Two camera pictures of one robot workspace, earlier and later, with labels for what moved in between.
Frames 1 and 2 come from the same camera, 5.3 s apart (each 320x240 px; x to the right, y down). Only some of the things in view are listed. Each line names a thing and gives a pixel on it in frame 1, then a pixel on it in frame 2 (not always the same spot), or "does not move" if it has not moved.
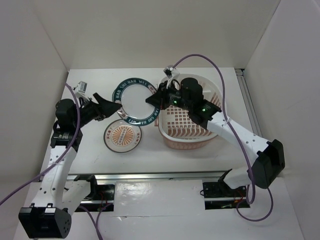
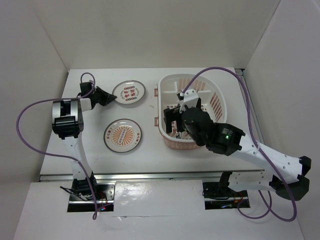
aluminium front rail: (211, 175) does not move
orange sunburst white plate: (122, 136) does not move
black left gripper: (108, 107) -> (107, 98)
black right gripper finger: (158, 99) -> (170, 114)
